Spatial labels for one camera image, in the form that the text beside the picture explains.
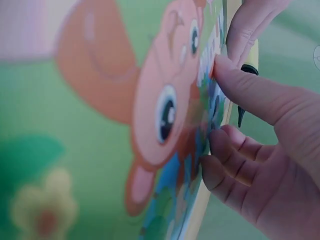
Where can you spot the colourful cartoon picture book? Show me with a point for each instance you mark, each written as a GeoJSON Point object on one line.
{"type": "Point", "coordinates": [200, 155]}

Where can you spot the person's left hand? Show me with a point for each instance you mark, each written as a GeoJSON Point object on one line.
{"type": "Point", "coordinates": [252, 27]}

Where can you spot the person's right hand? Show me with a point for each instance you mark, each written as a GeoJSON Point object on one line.
{"type": "Point", "coordinates": [287, 155]}

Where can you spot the person's left fingers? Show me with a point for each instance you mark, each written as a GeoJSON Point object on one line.
{"type": "Point", "coordinates": [250, 30]}

